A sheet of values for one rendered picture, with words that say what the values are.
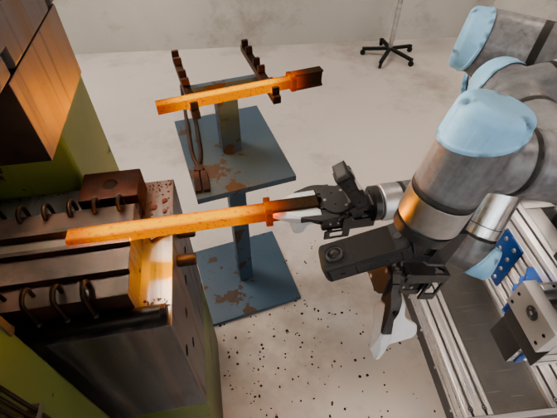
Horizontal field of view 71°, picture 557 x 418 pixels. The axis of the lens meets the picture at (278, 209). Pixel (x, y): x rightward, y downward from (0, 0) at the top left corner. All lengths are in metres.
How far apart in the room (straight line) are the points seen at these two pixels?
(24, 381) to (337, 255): 0.49
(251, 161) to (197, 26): 2.53
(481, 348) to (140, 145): 2.14
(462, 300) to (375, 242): 1.21
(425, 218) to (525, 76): 0.22
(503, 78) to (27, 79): 0.54
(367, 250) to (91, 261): 0.48
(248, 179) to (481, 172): 0.83
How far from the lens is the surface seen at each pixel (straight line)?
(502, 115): 0.40
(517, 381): 1.62
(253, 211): 0.73
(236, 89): 1.02
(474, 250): 0.87
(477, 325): 1.66
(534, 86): 0.56
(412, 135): 2.73
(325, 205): 0.74
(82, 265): 0.76
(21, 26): 0.51
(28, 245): 0.84
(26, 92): 0.48
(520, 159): 0.43
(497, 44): 0.83
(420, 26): 3.99
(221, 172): 1.18
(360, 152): 2.50
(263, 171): 1.18
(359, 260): 0.49
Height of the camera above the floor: 1.55
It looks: 48 degrees down
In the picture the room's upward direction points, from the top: straight up
